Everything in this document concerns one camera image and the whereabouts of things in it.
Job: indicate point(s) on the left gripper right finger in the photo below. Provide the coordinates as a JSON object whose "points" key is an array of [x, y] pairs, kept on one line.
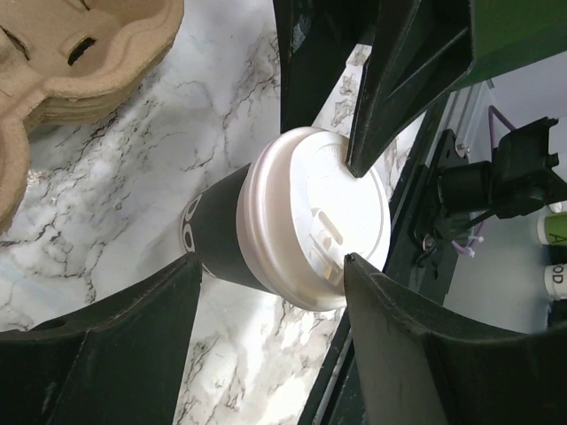
{"points": [[420, 363]]}

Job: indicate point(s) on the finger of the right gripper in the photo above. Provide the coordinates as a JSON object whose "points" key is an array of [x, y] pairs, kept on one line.
{"points": [[421, 49], [315, 39]]}

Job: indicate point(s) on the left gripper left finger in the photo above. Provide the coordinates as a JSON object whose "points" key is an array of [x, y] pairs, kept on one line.
{"points": [[117, 361]]}

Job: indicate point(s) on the black paper coffee cup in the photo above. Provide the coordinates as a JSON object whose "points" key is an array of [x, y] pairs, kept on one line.
{"points": [[209, 228]]}

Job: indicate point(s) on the white plastic cup lid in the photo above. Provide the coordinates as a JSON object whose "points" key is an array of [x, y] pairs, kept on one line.
{"points": [[300, 212]]}

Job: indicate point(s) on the dark green paper bag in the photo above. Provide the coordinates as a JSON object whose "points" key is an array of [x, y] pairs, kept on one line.
{"points": [[511, 34]]}

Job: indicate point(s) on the brown pulp cup carrier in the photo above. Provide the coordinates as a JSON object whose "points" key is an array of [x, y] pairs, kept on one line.
{"points": [[71, 63]]}

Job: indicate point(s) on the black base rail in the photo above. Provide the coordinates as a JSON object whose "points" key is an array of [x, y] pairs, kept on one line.
{"points": [[336, 396]]}

